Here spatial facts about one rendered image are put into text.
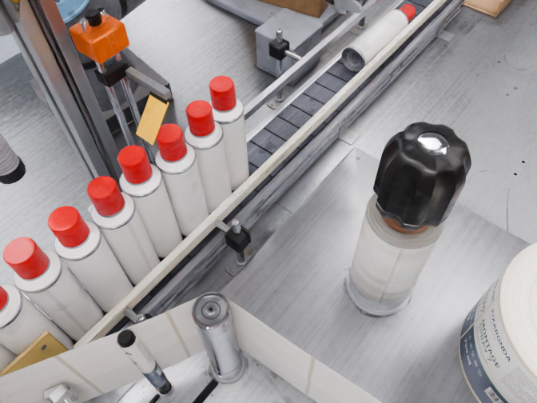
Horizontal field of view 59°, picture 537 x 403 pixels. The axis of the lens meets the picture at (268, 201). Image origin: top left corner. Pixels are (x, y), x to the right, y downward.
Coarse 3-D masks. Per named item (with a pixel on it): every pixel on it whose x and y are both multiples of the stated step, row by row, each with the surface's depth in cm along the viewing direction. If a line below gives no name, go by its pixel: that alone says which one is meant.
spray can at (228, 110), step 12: (216, 84) 62; (228, 84) 62; (216, 96) 62; (228, 96) 62; (216, 108) 64; (228, 108) 63; (240, 108) 65; (216, 120) 64; (228, 120) 64; (240, 120) 65; (228, 132) 66; (240, 132) 67; (228, 144) 68; (240, 144) 69; (228, 156) 70; (240, 156) 71; (240, 168) 73; (240, 180) 75
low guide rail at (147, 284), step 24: (384, 48) 92; (360, 72) 88; (336, 96) 84; (312, 120) 81; (288, 144) 78; (264, 168) 76; (240, 192) 73; (216, 216) 70; (192, 240) 68; (168, 264) 66; (144, 288) 64; (120, 312) 62; (96, 336) 61
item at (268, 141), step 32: (416, 0) 107; (448, 0) 106; (416, 32) 100; (384, 64) 94; (320, 96) 90; (352, 96) 89; (288, 128) 85; (320, 128) 85; (256, 160) 81; (288, 160) 81; (256, 192) 77; (192, 256) 71; (160, 288) 68; (128, 320) 65
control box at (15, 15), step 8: (0, 0) 34; (8, 0) 34; (16, 0) 36; (0, 8) 34; (8, 8) 35; (16, 8) 35; (0, 16) 34; (8, 16) 35; (16, 16) 35; (0, 24) 35; (8, 24) 35; (0, 32) 35; (8, 32) 35
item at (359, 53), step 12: (396, 12) 96; (408, 12) 98; (384, 24) 93; (396, 24) 94; (360, 36) 92; (372, 36) 91; (384, 36) 93; (348, 48) 90; (360, 48) 90; (372, 48) 91; (348, 60) 93; (360, 60) 91
